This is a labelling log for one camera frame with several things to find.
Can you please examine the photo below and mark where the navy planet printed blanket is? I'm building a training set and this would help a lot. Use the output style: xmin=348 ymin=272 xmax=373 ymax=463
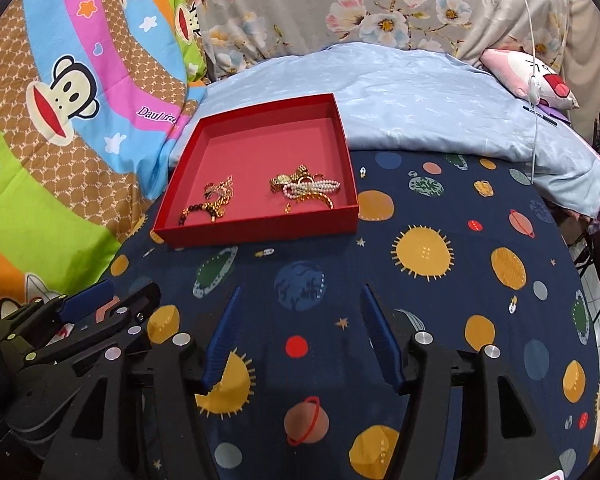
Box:
xmin=100 ymin=147 xmax=600 ymax=480

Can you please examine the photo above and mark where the white cable with switch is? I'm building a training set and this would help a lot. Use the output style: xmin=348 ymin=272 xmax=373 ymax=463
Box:
xmin=515 ymin=0 xmax=548 ymax=186

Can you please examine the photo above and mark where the pearl bracelet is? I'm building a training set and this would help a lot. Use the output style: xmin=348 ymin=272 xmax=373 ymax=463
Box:
xmin=282 ymin=178 xmax=342 ymax=202

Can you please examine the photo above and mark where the gold wrist watch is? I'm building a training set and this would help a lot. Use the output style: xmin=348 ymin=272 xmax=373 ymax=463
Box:
xmin=269 ymin=164 xmax=334 ymax=211

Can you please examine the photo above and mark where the dark bead gold bracelet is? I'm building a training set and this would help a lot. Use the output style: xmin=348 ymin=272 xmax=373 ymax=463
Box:
xmin=179 ymin=199 xmax=232 ymax=225

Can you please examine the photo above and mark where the beige cloth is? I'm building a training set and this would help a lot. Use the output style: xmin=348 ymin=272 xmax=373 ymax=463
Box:
xmin=562 ymin=0 xmax=600 ymax=128

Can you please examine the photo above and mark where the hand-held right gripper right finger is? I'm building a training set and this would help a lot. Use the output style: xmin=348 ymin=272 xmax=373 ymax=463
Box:
xmin=361 ymin=284 xmax=566 ymax=480

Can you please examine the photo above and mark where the pink cartoon pillow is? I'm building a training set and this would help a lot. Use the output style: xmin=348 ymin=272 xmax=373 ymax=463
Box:
xmin=480 ymin=49 xmax=580 ymax=111

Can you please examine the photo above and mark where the red cardboard box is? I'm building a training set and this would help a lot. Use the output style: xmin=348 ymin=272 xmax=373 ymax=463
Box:
xmin=151 ymin=92 xmax=359 ymax=249

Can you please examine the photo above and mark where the gold chain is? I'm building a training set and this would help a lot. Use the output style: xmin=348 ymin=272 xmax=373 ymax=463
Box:
xmin=203 ymin=176 xmax=234 ymax=207

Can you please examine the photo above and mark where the cartoon monkey printed blanket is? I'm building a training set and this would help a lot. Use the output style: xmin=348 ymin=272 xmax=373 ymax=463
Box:
xmin=0 ymin=0 xmax=208 ymax=361

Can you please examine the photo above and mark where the light blue blanket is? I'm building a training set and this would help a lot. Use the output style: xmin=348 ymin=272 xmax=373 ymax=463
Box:
xmin=167 ymin=42 xmax=600 ymax=221

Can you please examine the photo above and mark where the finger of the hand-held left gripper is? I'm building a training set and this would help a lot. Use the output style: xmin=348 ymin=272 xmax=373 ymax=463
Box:
xmin=0 ymin=279 xmax=117 ymax=352
xmin=26 ymin=281 xmax=163 ymax=377

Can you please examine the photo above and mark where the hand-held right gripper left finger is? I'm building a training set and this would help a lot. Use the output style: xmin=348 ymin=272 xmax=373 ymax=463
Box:
xmin=40 ymin=285 xmax=243 ymax=480

